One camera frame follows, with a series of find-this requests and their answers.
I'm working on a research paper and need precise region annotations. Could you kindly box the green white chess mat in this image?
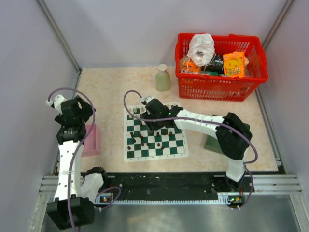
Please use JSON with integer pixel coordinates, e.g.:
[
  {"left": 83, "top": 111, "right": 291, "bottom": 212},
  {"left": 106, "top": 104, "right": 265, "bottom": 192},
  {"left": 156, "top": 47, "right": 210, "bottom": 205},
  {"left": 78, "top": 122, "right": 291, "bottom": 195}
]
[{"left": 124, "top": 110, "right": 189, "bottom": 162}]

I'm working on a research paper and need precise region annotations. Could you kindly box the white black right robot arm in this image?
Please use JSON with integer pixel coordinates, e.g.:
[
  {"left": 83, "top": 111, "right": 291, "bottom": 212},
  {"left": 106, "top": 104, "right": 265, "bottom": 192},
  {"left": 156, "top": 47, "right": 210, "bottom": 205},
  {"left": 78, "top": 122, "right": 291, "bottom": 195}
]
[{"left": 140, "top": 96, "right": 252, "bottom": 191}]

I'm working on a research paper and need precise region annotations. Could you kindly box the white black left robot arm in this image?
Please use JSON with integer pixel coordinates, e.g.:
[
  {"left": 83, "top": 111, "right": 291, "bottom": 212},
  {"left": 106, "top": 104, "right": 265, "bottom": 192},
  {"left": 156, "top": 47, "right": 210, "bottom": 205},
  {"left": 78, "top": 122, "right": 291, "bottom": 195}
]
[{"left": 46, "top": 94, "right": 110, "bottom": 230}]

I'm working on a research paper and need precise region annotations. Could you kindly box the pink rectangular tray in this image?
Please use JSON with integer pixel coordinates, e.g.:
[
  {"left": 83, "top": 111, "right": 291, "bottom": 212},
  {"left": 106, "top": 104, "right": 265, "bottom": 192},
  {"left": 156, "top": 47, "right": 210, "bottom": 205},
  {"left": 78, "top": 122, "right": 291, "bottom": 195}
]
[{"left": 82, "top": 124, "right": 101, "bottom": 157}]

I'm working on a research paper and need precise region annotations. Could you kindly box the green lotion bottle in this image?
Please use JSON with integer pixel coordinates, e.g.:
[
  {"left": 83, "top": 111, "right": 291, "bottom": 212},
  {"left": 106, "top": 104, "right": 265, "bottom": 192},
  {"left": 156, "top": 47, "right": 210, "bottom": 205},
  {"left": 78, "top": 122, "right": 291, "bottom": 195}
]
[{"left": 155, "top": 64, "right": 171, "bottom": 92}]

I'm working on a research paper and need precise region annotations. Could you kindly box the red plastic basket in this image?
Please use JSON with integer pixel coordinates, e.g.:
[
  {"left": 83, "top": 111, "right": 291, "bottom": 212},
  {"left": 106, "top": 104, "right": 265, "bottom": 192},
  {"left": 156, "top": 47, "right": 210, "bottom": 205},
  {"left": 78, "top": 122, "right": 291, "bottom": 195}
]
[{"left": 175, "top": 32, "right": 268, "bottom": 102}]

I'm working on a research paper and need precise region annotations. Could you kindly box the orange white packet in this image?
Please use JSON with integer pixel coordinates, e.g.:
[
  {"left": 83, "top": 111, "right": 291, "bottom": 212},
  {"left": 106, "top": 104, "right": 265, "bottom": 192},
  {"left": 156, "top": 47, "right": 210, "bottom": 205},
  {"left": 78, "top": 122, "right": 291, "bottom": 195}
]
[{"left": 180, "top": 56, "right": 201, "bottom": 75}]

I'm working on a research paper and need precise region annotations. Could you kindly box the green square tray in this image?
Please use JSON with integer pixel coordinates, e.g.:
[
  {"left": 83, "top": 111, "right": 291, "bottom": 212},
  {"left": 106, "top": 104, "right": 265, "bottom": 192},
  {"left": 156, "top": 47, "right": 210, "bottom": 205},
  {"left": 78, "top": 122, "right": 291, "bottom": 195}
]
[{"left": 203, "top": 115, "right": 251, "bottom": 156}]

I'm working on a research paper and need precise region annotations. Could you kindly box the black wrapped package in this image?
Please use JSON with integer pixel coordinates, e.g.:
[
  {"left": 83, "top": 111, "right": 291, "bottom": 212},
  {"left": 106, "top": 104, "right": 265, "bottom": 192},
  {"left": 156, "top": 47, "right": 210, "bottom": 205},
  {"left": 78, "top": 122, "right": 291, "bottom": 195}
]
[{"left": 205, "top": 55, "right": 224, "bottom": 74}]

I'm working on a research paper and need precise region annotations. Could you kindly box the white plastic bag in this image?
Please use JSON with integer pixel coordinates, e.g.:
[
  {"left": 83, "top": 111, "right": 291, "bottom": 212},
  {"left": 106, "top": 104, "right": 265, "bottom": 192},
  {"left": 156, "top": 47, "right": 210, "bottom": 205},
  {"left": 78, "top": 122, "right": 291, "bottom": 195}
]
[{"left": 187, "top": 33, "right": 215, "bottom": 67}]

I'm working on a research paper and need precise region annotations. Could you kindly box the orange snack box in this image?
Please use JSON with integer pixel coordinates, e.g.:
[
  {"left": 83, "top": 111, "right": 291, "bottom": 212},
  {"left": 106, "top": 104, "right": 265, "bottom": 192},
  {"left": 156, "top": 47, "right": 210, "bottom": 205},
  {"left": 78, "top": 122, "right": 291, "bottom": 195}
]
[{"left": 223, "top": 52, "right": 245, "bottom": 78}]

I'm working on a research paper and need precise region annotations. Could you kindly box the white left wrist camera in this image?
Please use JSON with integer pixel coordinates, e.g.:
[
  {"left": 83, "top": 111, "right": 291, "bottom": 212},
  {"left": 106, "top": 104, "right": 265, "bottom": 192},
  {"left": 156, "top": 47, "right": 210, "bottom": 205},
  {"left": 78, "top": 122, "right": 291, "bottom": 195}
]
[{"left": 46, "top": 94, "right": 67, "bottom": 111}]

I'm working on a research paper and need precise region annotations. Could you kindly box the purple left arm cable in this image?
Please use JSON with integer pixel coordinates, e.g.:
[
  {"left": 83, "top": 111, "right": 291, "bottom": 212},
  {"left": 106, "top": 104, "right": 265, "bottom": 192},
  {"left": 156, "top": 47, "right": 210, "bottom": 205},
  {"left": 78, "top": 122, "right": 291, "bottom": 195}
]
[{"left": 47, "top": 87, "right": 121, "bottom": 230}]

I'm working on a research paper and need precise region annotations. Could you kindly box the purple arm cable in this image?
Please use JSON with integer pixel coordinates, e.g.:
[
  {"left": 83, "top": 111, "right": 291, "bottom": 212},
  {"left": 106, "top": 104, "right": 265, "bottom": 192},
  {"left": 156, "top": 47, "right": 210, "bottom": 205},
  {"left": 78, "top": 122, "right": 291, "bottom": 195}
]
[
  {"left": 123, "top": 90, "right": 258, "bottom": 210},
  {"left": 47, "top": 87, "right": 121, "bottom": 230}
]

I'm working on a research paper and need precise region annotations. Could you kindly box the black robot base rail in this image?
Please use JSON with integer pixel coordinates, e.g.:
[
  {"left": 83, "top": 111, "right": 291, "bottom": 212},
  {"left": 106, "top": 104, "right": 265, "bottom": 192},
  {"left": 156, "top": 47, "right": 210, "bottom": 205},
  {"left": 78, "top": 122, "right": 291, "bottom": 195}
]
[{"left": 95, "top": 172, "right": 254, "bottom": 207}]

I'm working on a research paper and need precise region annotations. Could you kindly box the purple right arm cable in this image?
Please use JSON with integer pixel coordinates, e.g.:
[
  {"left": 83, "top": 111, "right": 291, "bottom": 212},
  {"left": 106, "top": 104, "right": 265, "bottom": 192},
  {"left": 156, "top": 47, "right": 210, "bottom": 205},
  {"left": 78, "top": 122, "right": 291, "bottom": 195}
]
[{"left": 123, "top": 90, "right": 258, "bottom": 210}]

